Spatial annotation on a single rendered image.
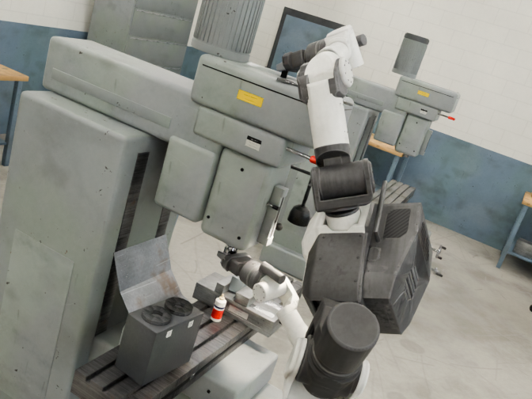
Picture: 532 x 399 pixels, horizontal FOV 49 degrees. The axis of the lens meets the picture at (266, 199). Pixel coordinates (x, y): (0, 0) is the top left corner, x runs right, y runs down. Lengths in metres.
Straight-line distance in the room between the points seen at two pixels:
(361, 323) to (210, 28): 1.10
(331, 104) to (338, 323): 0.54
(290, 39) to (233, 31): 7.05
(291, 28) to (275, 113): 7.22
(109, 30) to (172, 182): 5.14
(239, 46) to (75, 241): 0.90
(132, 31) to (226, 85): 5.10
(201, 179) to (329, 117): 0.64
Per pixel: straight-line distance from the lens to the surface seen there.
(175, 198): 2.04
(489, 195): 8.38
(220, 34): 1.95
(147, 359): 1.80
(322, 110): 1.48
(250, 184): 1.90
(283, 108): 1.80
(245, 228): 1.94
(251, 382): 2.16
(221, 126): 1.91
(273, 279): 1.94
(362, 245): 1.47
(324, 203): 1.46
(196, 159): 1.97
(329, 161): 1.49
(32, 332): 2.49
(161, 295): 2.37
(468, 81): 8.34
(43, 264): 2.34
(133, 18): 6.91
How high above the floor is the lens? 2.08
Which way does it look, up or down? 17 degrees down
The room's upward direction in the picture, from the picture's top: 18 degrees clockwise
